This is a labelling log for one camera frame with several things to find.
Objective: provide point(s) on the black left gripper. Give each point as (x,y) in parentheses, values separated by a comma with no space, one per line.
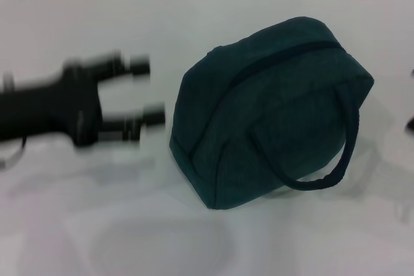
(51,104)

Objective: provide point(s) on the teal insulated lunch bag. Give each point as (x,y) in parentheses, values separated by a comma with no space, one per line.
(265,111)

